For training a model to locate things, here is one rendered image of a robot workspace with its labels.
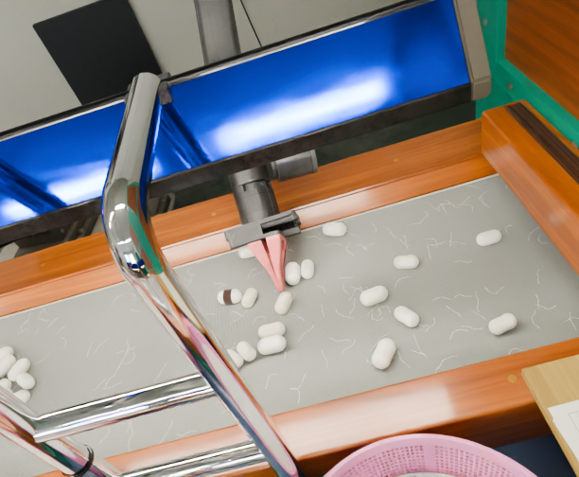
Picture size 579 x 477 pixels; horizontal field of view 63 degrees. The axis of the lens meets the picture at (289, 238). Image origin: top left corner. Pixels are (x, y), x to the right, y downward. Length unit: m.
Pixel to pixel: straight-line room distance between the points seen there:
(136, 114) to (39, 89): 2.51
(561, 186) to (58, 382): 0.68
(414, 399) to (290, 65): 0.35
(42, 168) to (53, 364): 0.43
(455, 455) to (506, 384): 0.09
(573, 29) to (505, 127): 0.13
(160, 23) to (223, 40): 1.86
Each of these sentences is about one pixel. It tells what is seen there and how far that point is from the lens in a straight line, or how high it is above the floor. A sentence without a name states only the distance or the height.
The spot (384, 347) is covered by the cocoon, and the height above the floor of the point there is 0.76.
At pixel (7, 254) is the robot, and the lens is 1.64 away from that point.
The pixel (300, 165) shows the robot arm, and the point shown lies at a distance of 0.68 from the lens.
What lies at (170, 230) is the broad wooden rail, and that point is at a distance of 0.82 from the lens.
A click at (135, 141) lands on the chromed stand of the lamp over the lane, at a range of 0.29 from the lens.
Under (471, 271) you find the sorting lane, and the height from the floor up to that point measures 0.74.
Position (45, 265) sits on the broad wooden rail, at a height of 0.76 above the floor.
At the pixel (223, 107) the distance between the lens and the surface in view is 0.36.
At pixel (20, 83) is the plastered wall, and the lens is 2.84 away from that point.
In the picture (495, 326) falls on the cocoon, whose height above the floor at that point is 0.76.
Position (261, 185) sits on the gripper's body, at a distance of 0.66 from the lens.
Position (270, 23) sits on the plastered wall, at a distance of 2.62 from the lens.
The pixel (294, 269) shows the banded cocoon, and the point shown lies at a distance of 0.67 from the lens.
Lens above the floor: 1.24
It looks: 43 degrees down
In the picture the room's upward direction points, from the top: 21 degrees counter-clockwise
